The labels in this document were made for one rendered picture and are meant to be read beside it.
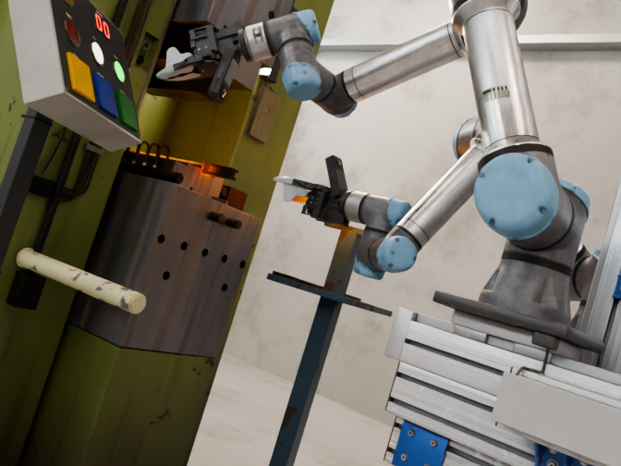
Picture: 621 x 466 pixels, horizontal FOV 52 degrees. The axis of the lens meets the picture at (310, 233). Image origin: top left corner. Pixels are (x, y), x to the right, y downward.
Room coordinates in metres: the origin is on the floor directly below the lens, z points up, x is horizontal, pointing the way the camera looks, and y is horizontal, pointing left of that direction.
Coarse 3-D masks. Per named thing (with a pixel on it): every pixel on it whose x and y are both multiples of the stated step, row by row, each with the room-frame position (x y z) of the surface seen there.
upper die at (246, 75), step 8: (168, 32) 1.86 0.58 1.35; (176, 32) 1.84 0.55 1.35; (184, 32) 1.82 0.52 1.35; (168, 40) 1.86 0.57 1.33; (176, 40) 1.84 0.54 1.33; (184, 40) 1.82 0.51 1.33; (168, 48) 1.85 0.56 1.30; (184, 48) 1.81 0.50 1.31; (160, 56) 1.86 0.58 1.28; (240, 56) 1.83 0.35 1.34; (160, 64) 1.92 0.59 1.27; (240, 64) 1.84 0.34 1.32; (248, 64) 1.86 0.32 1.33; (256, 64) 1.89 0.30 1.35; (240, 72) 1.85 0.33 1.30; (248, 72) 1.87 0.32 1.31; (256, 72) 1.90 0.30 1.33; (232, 80) 1.86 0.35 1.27; (240, 80) 1.85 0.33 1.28; (248, 80) 1.88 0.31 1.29; (232, 88) 1.94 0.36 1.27; (240, 88) 1.91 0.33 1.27; (248, 88) 1.89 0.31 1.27
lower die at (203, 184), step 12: (132, 156) 1.85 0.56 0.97; (144, 156) 1.82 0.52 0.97; (156, 156) 1.86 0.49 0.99; (168, 168) 1.75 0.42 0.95; (180, 168) 1.76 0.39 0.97; (192, 168) 1.80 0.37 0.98; (192, 180) 1.81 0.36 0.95; (204, 180) 1.84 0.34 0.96; (216, 180) 1.88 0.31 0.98; (204, 192) 1.86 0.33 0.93; (216, 192) 1.89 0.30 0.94
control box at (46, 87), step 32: (32, 0) 1.15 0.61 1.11; (64, 0) 1.20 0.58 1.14; (32, 32) 1.14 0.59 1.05; (64, 32) 1.17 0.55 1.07; (96, 32) 1.33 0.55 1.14; (32, 64) 1.14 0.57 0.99; (64, 64) 1.14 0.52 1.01; (96, 64) 1.29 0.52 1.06; (32, 96) 1.13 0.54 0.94; (64, 96) 1.14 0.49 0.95; (96, 96) 1.26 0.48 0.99; (128, 96) 1.43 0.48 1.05; (96, 128) 1.31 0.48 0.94
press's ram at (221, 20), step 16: (192, 0) 1.75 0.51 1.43; (208, 0) 1.71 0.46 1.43; (224, 0) 1.73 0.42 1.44; (240, 0) 1.77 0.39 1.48; (256, 0) 1.82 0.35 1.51; (272, 0) 1.87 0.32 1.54; (288, 0) 1.93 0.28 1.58; (176, 16) 1.78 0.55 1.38; (192, 16) 1.74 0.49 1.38; (208, 16) 1.70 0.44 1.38; (224, 16) 1.74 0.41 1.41; (240, 16) 1.79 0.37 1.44; (256, 16) 1.84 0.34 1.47; (272, 16) 1.89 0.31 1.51; (272, 64) 1.94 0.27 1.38
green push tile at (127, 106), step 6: (120, 96) 1.36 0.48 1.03; (126, 96) 1.39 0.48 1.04; (120, 102) 1.36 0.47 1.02; (126, 102) 1.39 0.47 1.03; (132, 102) 1.43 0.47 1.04; (120, 108) 1.36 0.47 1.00; (126, 108) 1.38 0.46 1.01; (132, 108) 1.42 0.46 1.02; (120, 114) 1.35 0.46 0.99; (126, 114) 1.37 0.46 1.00; (132, 114) 1.41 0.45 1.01; (126, 120) 1.36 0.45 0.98; (132, 120) 1.40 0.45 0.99; (126, 126) 1.38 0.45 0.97; (132, 126) 1.39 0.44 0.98
